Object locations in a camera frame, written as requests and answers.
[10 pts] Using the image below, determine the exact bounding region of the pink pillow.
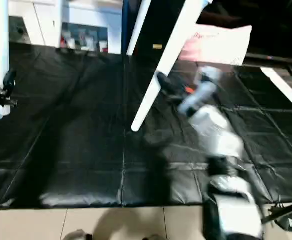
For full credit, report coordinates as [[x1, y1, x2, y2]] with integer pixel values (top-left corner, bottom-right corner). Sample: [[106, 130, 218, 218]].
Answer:
[[178, 25, 253, 66]]

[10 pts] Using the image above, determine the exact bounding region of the black furniture with yellow label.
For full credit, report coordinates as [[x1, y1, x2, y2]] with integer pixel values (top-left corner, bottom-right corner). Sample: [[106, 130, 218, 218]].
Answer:
[[121, 0, 292, 63]]

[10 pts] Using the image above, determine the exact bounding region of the white cabinet with glass doors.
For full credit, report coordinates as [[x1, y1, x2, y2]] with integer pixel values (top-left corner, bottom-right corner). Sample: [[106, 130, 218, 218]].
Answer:
[[8, 0, 124, 54]]

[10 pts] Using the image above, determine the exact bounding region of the black work mat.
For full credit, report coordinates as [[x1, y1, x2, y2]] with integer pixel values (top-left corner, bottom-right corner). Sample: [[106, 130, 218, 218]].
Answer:
[[0, 42, 292, 210]]

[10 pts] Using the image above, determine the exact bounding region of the dark low tv bench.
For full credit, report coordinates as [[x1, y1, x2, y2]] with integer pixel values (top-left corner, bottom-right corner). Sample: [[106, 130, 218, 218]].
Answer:
[[243, 52, 292, 72]]

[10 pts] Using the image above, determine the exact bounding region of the black tripod stand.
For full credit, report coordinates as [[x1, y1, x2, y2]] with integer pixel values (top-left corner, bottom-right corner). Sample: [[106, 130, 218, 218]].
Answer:
[[261, 200, 292, 224]]

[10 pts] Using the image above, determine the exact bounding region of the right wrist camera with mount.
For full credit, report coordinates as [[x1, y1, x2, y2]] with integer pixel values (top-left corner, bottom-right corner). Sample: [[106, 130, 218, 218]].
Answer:
[[178, 66, 222, 117]]

